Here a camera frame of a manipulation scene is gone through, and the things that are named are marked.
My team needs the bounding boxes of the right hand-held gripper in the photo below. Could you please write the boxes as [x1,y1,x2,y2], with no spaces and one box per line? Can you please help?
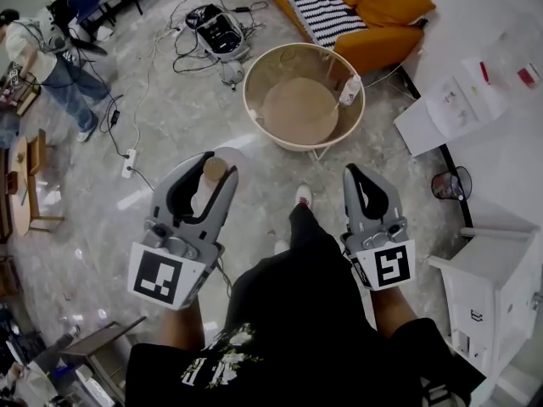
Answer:
[340,163,417,292]

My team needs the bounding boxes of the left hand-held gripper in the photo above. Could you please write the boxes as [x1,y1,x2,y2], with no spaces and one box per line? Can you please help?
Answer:
[126,151,239,312]

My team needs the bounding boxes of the person's left forearm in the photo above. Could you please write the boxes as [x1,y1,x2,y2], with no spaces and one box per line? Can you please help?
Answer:
[157,297,208,350]

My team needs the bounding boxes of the person's right forearm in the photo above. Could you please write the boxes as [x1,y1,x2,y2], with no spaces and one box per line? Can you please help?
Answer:
[367,285,420,339]

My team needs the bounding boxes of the round grey table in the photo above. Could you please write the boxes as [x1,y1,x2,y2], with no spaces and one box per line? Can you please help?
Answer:
[242,42,367,163]

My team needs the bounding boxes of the person's black trousers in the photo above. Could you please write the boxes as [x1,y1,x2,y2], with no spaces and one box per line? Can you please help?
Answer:
[288,203,340,254]

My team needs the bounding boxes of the person's right white shoe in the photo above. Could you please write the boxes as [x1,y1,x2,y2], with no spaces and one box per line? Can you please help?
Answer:
[294,183,314,208]

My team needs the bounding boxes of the white power strip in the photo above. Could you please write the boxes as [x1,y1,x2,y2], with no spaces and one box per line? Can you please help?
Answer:
[120,148,138,180]

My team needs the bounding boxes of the white water dispenser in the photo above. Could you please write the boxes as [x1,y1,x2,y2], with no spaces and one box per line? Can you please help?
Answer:
[393,53,510,158]

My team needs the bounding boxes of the clear plastic water bottle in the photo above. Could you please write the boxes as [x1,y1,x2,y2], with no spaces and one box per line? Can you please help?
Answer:
[338,73,363,107]

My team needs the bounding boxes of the white cabinet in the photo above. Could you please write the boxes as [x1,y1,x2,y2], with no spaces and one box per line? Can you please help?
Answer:
[427,216,543,398]

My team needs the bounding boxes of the person's black t-shirt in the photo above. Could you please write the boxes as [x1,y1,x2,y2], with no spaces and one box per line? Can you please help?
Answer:
[124,243,488,407]

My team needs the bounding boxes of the white rounded device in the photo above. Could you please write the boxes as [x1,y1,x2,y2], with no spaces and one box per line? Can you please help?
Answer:
[219,59,246,91]

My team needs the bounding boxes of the orange sofa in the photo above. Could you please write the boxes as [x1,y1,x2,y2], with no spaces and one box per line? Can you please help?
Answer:
[248,0,438,75]

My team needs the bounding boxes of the grey metal stand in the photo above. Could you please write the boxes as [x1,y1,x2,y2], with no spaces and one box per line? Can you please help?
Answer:
[59,315,148,402]

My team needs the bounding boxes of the wooden chair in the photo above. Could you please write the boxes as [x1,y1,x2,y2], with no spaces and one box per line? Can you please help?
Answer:
[25,128,65,233]

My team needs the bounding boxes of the black and white striped blanket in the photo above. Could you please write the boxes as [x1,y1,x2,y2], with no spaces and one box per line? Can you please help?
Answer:
[275,0,369,50]

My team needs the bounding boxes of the clear water jug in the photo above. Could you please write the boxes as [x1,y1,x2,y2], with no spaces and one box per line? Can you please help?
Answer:
[474,10,543,97]

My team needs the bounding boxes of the black wire waste bin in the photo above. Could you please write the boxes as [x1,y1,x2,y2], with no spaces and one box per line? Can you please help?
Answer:
[430,165,473,203]

